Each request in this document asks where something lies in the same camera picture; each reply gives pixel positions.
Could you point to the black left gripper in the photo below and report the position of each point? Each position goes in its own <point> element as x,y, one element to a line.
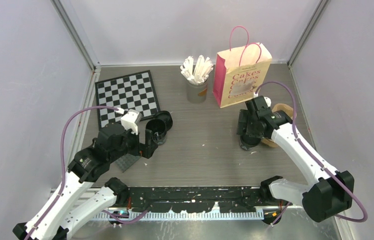
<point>150,146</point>

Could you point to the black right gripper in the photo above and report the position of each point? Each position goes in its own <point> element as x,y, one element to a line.
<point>245,117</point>

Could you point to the pink cakes paper bag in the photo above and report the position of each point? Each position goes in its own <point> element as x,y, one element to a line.
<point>238,73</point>

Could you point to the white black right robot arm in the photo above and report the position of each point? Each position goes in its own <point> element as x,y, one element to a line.
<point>324,195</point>

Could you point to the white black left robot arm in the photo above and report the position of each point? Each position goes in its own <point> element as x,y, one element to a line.
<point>58,219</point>

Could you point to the black cup stack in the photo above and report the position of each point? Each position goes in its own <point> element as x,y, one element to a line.
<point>158,129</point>

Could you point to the black lid stack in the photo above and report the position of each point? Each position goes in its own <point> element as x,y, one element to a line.
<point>166,117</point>

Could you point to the grey studded baseplate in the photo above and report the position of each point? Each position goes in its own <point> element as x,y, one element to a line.
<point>126,161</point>

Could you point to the black white chessboard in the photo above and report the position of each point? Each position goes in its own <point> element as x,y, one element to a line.
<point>133,91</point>

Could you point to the grey holder cup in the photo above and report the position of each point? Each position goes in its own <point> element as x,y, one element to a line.
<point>196,93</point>

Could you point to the white wrapped stirrers bundle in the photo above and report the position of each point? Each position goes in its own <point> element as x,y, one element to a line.
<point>196,71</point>

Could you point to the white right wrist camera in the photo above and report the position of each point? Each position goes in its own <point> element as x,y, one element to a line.
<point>267,100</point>

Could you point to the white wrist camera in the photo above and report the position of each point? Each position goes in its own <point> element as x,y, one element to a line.
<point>267,100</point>
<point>130,119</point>

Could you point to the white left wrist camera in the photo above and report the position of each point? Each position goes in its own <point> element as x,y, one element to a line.
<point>130,119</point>

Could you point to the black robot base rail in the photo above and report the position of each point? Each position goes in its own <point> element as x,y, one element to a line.
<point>229,199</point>

